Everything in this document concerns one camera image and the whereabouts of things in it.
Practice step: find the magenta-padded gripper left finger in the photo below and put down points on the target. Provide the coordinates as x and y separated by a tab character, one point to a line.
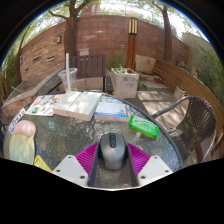
68	168

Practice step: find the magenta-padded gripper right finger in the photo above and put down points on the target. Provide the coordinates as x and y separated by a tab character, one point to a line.
154	168

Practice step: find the grey and black computer mouse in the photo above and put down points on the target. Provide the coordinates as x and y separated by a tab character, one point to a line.
112	151

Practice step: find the yellow card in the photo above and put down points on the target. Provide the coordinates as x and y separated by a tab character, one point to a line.
41	163

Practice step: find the green wipes packet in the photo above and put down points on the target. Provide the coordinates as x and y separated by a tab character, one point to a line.
144	126

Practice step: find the thick white book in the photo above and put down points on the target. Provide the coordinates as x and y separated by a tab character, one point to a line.
78	105

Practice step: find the colourful sticker sheet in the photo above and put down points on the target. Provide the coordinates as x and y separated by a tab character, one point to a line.
43	105

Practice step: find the white licence plate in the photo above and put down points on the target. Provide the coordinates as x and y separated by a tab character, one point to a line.
16	121

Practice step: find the blue and white booklet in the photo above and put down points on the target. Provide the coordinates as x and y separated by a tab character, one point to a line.
111	111

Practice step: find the stone raised planter bed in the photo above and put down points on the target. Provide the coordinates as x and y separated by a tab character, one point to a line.
23	95

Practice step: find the concrete planter with plant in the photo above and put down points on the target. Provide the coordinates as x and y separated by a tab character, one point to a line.
125	83

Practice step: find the clear plastic cup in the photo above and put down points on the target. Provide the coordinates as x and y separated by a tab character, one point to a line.
73	78

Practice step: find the curved wooden slat bench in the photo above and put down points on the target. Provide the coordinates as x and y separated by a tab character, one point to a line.
186	83

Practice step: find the white drinking straw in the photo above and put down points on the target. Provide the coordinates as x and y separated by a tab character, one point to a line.
67	66

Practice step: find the beige stone block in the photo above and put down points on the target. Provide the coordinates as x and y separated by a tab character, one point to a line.
145	64

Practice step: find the forked tree trunk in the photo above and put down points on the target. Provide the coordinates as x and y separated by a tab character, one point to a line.
70	33

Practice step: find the slim tree trunk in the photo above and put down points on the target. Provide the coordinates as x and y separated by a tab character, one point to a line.
166	33

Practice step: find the wooden garden lamp post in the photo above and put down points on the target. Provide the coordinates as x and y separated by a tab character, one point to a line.
132	43

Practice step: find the dark wall light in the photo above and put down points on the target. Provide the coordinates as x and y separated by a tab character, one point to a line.
59	39

